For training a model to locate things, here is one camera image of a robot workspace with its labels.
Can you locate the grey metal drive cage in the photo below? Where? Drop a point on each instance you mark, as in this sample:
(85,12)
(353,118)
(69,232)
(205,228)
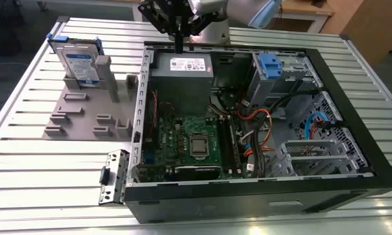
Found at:
(265,88)

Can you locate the grey parts rack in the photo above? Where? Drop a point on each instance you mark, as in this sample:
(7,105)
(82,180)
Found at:
(85,122)

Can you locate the wooden desk with white frame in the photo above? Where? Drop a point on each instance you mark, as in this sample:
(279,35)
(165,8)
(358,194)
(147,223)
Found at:
(317,11)

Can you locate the hard disk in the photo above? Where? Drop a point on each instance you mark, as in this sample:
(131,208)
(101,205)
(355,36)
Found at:
(81,66)

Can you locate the CPU socket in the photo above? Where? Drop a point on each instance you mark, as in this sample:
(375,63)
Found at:
(199,134)

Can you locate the silver CPU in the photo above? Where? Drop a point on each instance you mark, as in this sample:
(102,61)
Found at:
(199,146)

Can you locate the grey metal slot bracket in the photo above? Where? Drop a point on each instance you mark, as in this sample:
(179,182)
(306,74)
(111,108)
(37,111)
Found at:
(117,156)

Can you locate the blue drive latch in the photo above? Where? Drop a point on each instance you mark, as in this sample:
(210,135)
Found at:
(270,66)

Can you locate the green motherboard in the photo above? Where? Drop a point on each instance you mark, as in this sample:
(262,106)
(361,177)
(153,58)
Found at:
(177,127)

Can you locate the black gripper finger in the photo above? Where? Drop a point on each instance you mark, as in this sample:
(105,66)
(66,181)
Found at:
(153,17)
(199,25)

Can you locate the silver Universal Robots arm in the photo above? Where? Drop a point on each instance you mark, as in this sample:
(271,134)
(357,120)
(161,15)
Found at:
(213,34)

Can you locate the black graphics card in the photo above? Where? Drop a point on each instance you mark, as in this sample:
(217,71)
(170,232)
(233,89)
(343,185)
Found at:
(197,171)

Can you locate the black office chair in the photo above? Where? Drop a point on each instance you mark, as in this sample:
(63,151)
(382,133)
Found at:
(3,36)

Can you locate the black blue latch knob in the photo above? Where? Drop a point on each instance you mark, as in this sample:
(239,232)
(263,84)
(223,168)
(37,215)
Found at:
(105,175)

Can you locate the wooden cabinet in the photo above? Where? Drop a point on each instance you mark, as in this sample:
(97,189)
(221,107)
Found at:
(373,24)

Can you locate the grey power supply unit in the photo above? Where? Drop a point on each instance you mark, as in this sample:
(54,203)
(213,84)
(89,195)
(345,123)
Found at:
(183,93)

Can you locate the black open PC case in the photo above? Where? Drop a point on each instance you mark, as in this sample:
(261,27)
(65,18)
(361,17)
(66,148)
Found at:
(215,203)

